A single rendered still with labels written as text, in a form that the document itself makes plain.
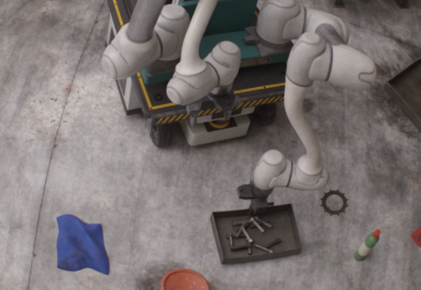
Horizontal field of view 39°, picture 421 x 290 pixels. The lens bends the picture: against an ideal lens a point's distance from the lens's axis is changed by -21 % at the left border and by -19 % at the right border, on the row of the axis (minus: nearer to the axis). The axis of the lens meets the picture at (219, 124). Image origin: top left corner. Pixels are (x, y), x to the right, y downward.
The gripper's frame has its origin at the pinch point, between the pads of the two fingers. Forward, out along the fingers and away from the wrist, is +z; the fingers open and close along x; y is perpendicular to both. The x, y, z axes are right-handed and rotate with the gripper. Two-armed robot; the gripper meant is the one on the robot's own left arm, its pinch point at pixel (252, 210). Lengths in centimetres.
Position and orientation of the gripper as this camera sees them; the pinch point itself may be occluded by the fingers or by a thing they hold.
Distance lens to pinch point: 291.5
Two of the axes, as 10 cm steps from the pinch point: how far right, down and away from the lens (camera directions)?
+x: -1.9, -7.9, 5.8
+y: 9.7, -0.5, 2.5
